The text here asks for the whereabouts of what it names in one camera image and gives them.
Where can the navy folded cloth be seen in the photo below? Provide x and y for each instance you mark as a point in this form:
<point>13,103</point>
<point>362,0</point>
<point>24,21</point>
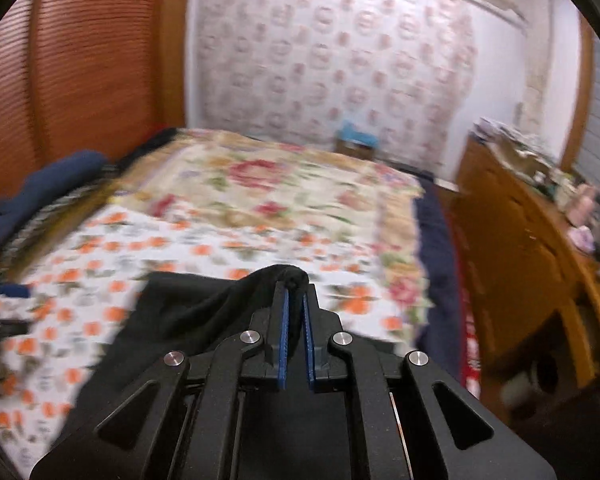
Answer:
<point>45,185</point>

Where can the wooden dresser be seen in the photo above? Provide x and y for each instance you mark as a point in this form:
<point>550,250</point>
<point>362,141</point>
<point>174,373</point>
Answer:
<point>520,250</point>

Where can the white orange-flower bedsheet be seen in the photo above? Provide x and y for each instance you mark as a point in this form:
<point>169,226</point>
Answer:
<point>145,250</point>

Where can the grey striped cloth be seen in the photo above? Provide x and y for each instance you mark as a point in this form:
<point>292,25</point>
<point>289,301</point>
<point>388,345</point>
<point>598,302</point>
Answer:
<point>50,220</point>

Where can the wooden louvered wardrobe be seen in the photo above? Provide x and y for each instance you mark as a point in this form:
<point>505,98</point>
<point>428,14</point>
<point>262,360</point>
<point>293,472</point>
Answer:
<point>80,60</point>

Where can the red printed cloth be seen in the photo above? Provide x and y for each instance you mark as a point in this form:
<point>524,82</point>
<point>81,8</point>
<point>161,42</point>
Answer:
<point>470,340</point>

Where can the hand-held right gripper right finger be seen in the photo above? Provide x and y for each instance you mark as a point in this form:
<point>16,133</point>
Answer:
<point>309,345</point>

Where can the clutter of small dresser items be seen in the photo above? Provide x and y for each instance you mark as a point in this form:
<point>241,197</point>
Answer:
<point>570,190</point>

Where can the navy blanket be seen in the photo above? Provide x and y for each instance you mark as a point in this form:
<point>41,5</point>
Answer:
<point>440,270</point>

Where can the floral wall cloth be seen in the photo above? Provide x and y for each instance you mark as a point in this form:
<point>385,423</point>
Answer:
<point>330,60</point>

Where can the black printed t-shirt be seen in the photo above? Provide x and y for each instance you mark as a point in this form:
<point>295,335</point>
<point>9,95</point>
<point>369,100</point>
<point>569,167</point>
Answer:
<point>190,310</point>

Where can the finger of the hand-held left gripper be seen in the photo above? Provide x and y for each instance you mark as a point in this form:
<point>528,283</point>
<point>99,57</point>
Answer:
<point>2,329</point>
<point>12,291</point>

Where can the blue cloth item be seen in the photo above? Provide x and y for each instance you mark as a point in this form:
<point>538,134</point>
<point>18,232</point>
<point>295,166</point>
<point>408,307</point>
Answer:
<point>357,132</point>

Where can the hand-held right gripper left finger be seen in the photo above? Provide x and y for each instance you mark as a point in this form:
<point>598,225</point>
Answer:
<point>282,340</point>

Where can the brown box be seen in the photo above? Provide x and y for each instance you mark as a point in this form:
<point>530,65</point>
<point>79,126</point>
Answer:
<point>355,151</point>

